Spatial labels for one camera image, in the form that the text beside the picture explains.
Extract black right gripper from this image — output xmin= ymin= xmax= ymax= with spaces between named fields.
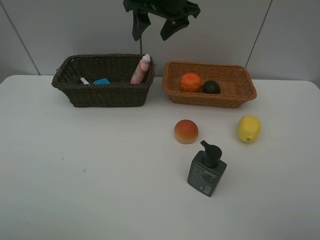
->
xmin=123 ymin=0 xmax=201 ymax=41

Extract pink bottle white cap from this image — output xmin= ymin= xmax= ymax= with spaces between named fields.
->
xmin=130 ymin=54 xmax=151 ymax=85

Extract orange mandarin fruit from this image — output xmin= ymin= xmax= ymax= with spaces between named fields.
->
xmin=180 ymin=73 xmax=202 ymax=93

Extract grey felt board eraser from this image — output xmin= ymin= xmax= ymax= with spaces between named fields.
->
xmin=93 ymin=77 xmax=111 ymax=85

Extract dark green mangosteen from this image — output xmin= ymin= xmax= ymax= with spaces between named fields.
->
xmin=202 ymin=80 xmax=221 ymax=95

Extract white marker red caps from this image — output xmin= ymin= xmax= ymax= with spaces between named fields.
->
xmin=80 ymin=77 xmax=90 ymax=85

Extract yellow lemon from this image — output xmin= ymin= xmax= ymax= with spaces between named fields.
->
xmin=237 ymin=115 xmax=262 ymax=143

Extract dark grey pump bottle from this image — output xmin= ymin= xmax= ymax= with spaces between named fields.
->
xmin=187 ymin=140 xmax=227 ymax=197

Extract orange wicker basket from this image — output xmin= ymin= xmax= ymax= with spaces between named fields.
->
xmin=162 ymin=61 xmax=257 ymax=108

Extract dark brown wicker basket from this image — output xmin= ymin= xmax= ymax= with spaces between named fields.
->
xmin=51 ymin=54 xmax=155 ymax=108

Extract red yellow peach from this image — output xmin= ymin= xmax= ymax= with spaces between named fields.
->
xmin=174 ymin=119 xmax=199 ymax=144

